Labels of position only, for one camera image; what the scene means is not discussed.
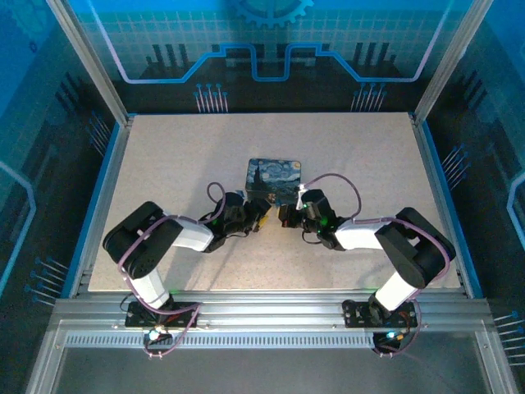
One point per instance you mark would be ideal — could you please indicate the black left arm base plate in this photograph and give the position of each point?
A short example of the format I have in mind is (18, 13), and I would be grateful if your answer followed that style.
(139, 318)

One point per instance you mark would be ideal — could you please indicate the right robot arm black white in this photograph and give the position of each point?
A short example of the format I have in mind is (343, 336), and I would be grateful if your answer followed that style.
(406, 250)

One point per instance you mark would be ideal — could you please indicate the aluminium frame post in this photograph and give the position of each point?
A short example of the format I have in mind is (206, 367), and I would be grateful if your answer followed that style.
(88, 61)
(449, 61)

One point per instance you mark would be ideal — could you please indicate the aluminium mounting rail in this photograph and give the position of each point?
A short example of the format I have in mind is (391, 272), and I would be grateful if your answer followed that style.
(266, 308)

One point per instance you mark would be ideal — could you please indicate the small blue padlock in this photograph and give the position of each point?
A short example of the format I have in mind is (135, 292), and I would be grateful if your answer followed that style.
(274, 200)

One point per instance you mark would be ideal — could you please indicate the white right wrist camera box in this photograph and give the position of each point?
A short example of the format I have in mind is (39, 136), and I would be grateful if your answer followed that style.
(302, 189)

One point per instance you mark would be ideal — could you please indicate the starry night print tin box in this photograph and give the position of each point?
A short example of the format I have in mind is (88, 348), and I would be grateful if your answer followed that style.
(272, 176)

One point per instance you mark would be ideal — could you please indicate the aluminium table side rail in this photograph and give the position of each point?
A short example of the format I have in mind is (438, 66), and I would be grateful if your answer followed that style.
(441, 197)
(104, 197)

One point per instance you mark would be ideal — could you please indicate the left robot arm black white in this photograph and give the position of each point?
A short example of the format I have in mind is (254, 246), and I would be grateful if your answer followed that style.
(152, 246)

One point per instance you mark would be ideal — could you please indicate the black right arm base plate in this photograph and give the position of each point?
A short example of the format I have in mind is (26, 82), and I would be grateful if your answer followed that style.
(357, 314)

